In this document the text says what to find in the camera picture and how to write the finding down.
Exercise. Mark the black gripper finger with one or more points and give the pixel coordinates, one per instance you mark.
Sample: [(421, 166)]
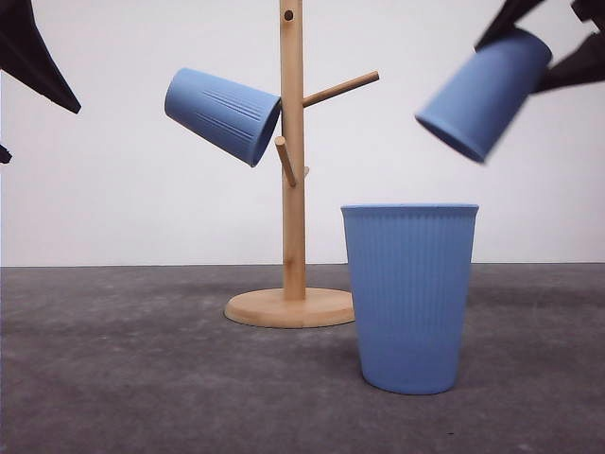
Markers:
[(511, 12), (586, 63), (4, 155), (26, 56)]

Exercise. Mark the blue ribbed cup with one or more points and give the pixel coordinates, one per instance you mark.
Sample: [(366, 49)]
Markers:
[(410, 266)]

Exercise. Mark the wooden mug tree stand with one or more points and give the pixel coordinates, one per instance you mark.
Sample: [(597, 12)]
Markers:
[(295, 305)]

